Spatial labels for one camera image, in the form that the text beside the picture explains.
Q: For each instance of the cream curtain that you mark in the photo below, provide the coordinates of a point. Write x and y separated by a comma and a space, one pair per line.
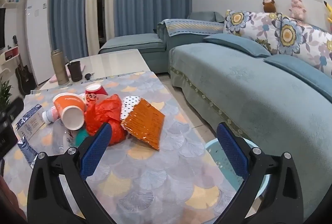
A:
99, 23

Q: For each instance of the white red wall shelf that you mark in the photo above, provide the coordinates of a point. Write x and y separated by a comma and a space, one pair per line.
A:
9, 55

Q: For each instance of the floral cushion near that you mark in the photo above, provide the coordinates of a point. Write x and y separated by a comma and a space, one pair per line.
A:
303, 41

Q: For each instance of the blue curtain left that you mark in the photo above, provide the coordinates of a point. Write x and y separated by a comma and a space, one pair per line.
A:
67, 27

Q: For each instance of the pink pig plush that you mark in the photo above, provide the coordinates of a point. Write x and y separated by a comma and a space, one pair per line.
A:
297, 10

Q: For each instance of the white refrigerator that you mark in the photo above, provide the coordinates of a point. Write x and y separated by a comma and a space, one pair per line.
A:
38, 39

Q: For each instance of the polka dot white wrapper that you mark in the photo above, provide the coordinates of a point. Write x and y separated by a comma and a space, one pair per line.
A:
128, 103

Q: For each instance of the black acoustic guitar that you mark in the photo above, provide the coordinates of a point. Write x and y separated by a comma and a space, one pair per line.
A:
25, 78

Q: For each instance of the blue foil packet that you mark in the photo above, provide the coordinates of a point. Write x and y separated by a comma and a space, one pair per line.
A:
29, 153

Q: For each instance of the pink white bottle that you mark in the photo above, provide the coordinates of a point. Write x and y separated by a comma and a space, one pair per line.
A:
51, 115

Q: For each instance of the brown monkey plush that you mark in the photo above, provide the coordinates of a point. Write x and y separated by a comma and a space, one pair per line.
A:
269, 6

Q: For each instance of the teal chaise ottoman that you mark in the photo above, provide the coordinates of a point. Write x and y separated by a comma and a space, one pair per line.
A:
150, 46

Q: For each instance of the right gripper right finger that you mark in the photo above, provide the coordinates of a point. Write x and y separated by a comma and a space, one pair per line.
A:
283, 201

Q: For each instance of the floral cushion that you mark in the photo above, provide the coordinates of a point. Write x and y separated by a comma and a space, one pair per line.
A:
263, 28
303, 41

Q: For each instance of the black car key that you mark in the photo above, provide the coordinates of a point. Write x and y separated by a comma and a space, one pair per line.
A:
88, 76

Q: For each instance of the orange paper cup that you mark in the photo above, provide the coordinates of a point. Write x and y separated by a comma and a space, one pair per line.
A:
71, 110

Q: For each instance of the white blue paper box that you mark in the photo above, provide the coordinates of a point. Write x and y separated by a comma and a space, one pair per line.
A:
30, 122

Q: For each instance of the gold thermos bottle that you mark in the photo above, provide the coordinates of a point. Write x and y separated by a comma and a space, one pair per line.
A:
58, 62

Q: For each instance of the floral cushion far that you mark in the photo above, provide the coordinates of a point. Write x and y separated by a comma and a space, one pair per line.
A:
263, 28

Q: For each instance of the light blue waste basket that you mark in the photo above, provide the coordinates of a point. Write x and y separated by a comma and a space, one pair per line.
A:
218, 155

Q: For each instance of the black television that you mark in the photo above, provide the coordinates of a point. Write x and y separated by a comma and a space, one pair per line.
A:
2, 28

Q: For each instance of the teal plastic bag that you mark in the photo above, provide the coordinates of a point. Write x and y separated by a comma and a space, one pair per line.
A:
80, 137

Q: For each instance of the orange plastic bag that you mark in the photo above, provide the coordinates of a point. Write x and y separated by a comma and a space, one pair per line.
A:
107, 111

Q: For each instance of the teal blue sofa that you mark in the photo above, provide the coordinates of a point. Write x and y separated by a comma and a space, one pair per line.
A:
280, 102

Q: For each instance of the orange foil snack bag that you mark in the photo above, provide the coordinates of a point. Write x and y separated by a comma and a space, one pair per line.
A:
145, 123

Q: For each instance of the yellow pikachu plush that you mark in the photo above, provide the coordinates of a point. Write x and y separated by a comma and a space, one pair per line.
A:
329, 9

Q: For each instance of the green potted plant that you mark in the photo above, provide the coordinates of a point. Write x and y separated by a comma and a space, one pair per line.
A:
5, 94

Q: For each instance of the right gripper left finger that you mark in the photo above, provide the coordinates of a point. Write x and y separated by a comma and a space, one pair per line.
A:
47, 202

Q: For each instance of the dark brown cup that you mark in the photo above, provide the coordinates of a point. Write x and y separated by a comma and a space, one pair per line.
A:
75, 71

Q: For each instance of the red white panda paper cup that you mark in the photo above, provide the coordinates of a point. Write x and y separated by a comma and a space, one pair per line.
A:
95, 94

